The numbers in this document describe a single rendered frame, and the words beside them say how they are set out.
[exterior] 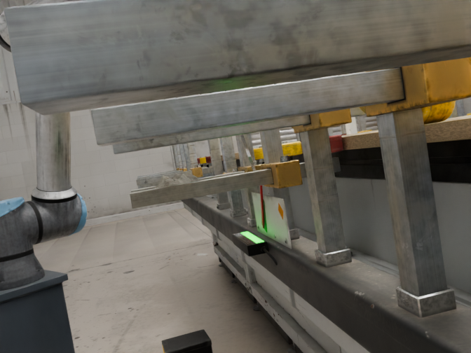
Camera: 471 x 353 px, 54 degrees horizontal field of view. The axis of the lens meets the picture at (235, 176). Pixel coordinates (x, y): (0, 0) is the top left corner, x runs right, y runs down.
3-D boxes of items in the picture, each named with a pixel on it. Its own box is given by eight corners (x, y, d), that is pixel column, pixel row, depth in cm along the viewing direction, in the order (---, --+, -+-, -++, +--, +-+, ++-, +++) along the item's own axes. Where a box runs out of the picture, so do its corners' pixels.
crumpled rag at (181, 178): (154, 189, 87) (152, 177, 87) (153, 188, 94) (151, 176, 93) (200, 181, 89) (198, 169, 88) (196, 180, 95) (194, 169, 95)
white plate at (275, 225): (289, 249, 90) (281, 199, 89) (256, 231, 115) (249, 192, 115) (291, 248, 90) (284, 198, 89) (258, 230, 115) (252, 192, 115)
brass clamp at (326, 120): (317, 128, 65) (311, 93, 65) (287, 134, 78) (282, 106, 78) (356, 122, 66) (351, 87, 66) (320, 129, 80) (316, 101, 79)
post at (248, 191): (254, 234, 123) (225, 55, 120) (251, 232, 126) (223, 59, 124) (266, 232, 123) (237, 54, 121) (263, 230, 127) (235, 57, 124)
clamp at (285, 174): (279, 188, 90) (275, 163, 90) (261, 186, 103) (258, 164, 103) (305, 183, 91) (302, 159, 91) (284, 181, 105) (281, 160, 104)
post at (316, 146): (336, 313, 74) (289, 15, 72) (326, 307, 77) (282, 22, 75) (355, 308, 75) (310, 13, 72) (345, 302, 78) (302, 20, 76)
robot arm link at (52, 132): (22, 235, 164) (14, 15, 144) (68, 225, 177) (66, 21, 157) (43, 250, 155) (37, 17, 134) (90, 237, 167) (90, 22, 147)
